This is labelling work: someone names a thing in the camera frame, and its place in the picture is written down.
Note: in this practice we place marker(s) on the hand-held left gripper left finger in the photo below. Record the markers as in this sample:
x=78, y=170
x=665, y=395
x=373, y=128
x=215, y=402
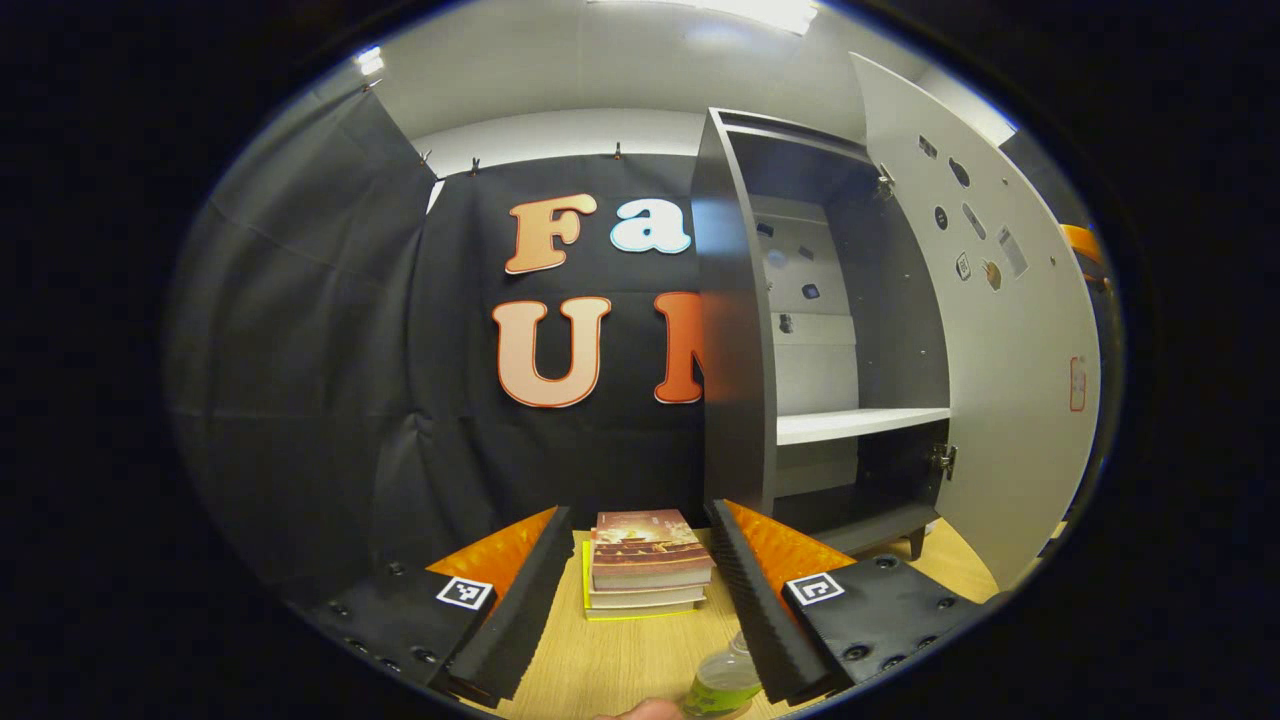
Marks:
x=530, y=600

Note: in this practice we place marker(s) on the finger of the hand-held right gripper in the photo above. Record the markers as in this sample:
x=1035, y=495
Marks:
x=1085, y=250

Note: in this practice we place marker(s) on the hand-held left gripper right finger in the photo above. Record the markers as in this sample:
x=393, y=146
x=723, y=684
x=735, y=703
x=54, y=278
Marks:
x=755, y=610

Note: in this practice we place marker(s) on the green label bottle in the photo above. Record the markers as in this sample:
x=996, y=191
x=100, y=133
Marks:
x=725, y=680

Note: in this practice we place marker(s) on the white cabinet shelf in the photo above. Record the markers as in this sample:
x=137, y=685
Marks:
x=850, y=425

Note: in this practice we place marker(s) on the metal door hinge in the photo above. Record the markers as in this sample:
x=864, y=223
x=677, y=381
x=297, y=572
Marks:
x=944, y=460
x=885, y=183

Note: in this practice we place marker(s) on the white paged book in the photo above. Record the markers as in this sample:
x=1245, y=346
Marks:
x=645, y=598

